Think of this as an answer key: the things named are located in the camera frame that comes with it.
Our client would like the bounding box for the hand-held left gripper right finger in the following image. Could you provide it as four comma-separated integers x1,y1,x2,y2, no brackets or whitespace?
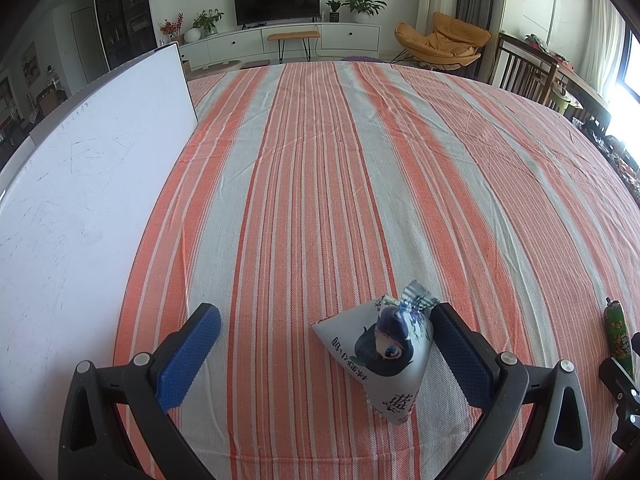
430,302,593,480

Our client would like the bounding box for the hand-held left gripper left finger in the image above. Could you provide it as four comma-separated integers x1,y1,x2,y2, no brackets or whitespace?
58,302,222,480

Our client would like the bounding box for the green printed sausage stick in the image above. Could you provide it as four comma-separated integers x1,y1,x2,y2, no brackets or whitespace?
603,296,628,378

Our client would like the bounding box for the white triangular snack packet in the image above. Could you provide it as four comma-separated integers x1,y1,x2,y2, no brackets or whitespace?
311,279,435,426

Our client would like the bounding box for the orange striped blanket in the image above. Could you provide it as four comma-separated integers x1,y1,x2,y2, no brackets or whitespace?
112,60,640,480

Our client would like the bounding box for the dark framed window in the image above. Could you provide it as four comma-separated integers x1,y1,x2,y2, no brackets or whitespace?
607,30,640,128

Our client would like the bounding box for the dark wooden slatted chair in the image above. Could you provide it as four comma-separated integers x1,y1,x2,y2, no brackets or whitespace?
487,32,561,106

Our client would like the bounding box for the white sheer curtain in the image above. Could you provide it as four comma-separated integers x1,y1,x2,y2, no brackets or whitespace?
580,0,628,106

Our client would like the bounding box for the orange lounge chair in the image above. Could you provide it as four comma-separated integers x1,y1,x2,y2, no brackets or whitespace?
393,12,493,72

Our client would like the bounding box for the red flower arrangement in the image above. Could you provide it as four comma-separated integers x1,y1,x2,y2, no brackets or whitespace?
159,12,186,45

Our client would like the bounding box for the wooden bench with hairpin legs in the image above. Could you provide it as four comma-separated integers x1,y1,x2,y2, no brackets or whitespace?
267,31,321,64

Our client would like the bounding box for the flowering green potted plant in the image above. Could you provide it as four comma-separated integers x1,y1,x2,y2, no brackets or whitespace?
192,8,225,37

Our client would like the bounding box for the white television cabinet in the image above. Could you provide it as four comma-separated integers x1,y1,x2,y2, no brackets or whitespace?
177,22,383,68

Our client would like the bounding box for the dark glass cabinet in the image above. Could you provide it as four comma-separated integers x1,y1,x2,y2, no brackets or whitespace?
92,0,158,72

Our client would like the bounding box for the black flat television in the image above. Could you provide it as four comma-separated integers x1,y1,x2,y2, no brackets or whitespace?
233,0,321,27

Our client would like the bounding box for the large leafy potted plant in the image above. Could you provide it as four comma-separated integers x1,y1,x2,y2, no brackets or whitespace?
341,0,388,24

